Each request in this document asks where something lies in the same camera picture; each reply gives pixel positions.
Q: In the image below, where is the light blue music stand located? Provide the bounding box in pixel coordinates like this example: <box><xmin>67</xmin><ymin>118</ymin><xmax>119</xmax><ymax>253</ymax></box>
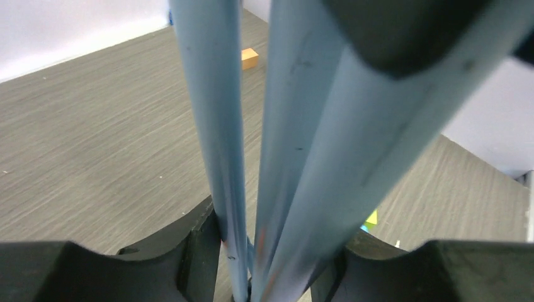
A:
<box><xmin>169</xmin><ymin>1</ymin><xmax>533</xmax><ymax>301</ymax></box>

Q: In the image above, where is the tan wooden block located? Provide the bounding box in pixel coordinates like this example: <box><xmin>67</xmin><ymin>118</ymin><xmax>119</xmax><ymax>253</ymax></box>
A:
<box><xmin>241</xmin><ymin>48</ymin><xmax>259</xmax><ymax>70</ymax></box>

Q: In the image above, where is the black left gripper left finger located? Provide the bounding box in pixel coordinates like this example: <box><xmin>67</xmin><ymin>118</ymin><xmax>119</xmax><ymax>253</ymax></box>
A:
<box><xmin>1</xmin><ymin>198</ymin><xmax>220</xmax><ymax>301</ymax></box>

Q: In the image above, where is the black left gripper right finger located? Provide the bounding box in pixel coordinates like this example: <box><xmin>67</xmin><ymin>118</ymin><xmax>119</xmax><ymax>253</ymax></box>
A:
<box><xmin>310</xmin><ymin>231</ymin><xmax>533</xmax><ymax>301</ymax></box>

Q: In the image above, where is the lime green wooden block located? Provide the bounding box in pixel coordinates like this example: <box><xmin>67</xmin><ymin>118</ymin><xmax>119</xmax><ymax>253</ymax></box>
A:
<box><xmin>364</xmin><ymin>210</ymin><xmax>378</xmax><ymax>229</ymax></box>

